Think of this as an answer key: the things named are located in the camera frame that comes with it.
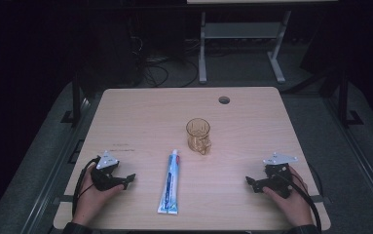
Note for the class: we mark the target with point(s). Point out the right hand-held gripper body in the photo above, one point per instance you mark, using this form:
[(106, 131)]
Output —
[(276, 180)]

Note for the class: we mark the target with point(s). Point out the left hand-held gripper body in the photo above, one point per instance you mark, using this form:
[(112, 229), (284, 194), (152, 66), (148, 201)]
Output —
[(104, 177)]

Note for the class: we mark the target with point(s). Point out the blue white toothpaste tube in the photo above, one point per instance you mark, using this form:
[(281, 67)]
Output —
[(169, 183)]

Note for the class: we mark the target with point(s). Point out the clear amber plastic cup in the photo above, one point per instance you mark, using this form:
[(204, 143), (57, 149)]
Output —
[(198, 136)]

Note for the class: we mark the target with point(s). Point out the person's left hand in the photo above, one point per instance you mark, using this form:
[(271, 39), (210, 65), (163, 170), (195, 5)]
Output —
[(91, 200)]

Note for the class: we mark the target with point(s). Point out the person's right hand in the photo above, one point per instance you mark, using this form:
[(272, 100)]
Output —
[(292, 206)]

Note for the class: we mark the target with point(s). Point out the grey metal stand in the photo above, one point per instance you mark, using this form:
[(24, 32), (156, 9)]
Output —
[(239, 31)]

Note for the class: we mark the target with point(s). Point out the black metal post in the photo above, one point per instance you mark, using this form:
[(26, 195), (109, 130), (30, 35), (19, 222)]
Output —
[(343, 97), (76, 97)]

